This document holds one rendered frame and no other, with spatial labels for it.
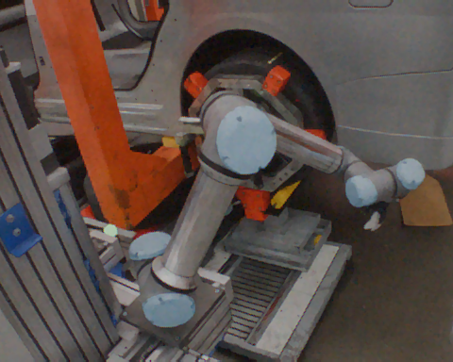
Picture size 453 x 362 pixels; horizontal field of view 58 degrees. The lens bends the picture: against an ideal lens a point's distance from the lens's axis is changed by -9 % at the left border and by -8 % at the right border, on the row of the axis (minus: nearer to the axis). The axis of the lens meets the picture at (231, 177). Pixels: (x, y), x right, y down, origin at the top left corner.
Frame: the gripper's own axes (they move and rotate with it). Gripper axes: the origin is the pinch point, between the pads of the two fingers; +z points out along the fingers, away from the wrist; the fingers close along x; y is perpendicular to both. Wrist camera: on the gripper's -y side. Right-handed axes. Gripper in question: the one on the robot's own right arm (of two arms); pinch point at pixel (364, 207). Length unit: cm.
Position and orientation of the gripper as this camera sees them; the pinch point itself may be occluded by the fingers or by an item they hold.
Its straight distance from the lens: 143.0
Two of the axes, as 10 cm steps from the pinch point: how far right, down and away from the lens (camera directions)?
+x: 3.4, 9.0, -2.7
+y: -9.3, 2.8, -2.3
